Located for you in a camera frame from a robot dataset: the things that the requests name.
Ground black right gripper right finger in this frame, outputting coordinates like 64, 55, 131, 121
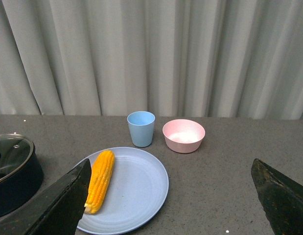
251, 159, 303, 235

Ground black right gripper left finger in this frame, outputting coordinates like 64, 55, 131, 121
0, 159, 92, 235

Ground yellow corn cob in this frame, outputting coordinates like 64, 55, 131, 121
85, 150, 115, 214

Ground glass pot lid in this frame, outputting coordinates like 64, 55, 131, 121
0, 134, 35, 183

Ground dark blue saucepan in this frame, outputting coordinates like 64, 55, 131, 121
0, 146, 44, 217

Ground light blue plate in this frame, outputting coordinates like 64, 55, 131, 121
77, 147, 169, 235

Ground light blue cup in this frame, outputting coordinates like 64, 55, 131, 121
127, 111, 156, 147

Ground pink bowl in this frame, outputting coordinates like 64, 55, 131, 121
163, 119, 206, 154

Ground grey-white curtain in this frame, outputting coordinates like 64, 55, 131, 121
0, 0, 303, 119

